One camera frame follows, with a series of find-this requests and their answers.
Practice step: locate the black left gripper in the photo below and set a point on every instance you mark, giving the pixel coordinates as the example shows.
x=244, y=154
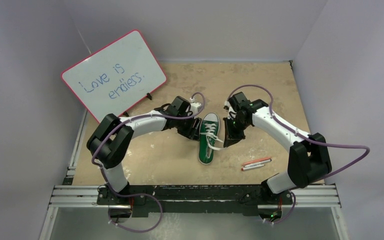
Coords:
x=189, y=127

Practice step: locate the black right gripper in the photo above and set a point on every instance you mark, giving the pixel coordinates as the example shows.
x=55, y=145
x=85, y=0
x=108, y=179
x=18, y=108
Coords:
x=233, y=133

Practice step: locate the green canvas sneaker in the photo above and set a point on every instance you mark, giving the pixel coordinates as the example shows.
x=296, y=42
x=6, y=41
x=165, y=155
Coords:
x=208, y=139

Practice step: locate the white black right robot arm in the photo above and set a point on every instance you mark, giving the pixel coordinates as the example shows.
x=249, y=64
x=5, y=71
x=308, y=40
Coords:
x=308, y=157

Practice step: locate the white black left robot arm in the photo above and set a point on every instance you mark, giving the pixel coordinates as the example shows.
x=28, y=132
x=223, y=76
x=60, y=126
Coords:
x=110, y=141

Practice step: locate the red white marker pen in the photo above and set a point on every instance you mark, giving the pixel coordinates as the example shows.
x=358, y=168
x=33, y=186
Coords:
x=255, y=165

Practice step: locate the black whiteboard easel stand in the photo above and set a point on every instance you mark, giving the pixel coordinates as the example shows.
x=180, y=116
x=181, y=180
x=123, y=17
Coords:
x=136, y=105

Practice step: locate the orange marker pen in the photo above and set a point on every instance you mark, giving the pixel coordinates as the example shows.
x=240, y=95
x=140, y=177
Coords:
x=256, y=161

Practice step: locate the pink framed whiteboard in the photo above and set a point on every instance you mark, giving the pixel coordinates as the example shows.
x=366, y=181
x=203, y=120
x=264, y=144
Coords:
x=116, y=77

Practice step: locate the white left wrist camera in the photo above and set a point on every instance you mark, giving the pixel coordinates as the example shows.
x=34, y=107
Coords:
x=195, y=106

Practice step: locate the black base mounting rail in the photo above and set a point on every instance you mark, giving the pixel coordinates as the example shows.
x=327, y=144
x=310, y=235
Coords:
x=245, y=199

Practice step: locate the silver aluminium frame rail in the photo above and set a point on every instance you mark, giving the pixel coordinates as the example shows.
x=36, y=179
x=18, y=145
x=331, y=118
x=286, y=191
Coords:
x=85, y=196

